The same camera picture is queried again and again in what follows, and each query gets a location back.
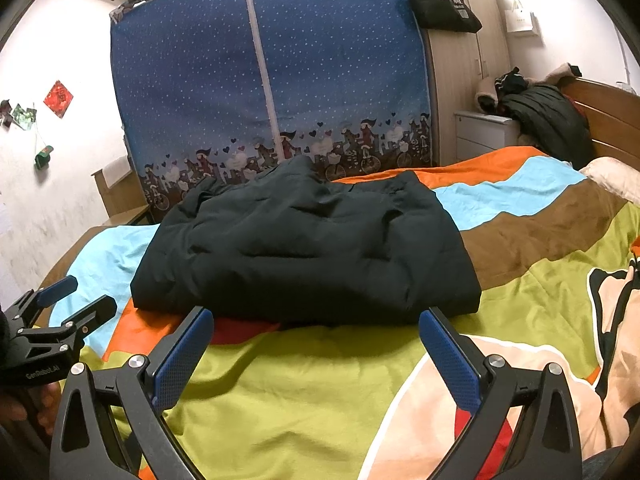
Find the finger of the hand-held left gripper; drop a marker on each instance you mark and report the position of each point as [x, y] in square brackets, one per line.
[52, 291]
[85, 320]

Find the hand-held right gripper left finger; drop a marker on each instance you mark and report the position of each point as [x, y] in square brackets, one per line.
[182, 357]

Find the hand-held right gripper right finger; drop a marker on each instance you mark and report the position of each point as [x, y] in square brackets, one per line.
[450, 360]

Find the dark green padded jacket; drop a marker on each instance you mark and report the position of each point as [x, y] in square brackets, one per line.
[310, 250]

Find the person's left hand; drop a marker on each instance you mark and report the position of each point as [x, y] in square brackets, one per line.
[45, 405]

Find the brown wooden chair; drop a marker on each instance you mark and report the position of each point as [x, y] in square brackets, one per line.
[122, 200]

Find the colourful patchwork bedspread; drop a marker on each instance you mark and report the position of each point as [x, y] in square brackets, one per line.
[300, 400]

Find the green hanging ornament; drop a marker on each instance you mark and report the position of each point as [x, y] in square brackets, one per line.
[44, 157]

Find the white paper sheet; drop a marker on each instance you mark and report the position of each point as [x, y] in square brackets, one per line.
[117, 170]

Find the person's right leg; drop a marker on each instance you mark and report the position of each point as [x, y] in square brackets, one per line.
[612, 465]

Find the orange cloth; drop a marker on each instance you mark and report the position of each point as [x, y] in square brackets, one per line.
[635, 247]

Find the white nightstand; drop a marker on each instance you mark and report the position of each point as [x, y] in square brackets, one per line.
[480, 135]

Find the cream pillow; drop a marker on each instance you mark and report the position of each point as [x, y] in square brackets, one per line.
[612, 175]

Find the black quilted puffer coat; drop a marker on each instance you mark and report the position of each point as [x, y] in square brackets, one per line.
[550, 120]

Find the beige hooded garment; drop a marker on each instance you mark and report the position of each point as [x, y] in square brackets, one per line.
[486, 97]

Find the blue dotted fabric wardrobe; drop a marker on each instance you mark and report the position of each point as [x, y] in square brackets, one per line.
[200, 70]

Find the light wooden wardrobe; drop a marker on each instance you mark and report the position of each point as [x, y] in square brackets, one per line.
[455, 85]

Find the dark striped garment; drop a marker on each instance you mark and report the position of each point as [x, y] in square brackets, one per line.
[510, 82]

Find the wooden headboard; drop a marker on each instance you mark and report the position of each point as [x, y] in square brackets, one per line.
[610, 120]

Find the pink garment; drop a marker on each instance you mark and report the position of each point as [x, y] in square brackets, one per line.
[560, 75]

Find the white paper bag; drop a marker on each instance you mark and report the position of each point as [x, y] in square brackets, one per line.
[522, 20]

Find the green wall picture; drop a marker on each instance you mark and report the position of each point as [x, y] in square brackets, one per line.
[22, 115]

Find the red diamond wall decoration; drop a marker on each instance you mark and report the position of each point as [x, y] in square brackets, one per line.
[58, 99]

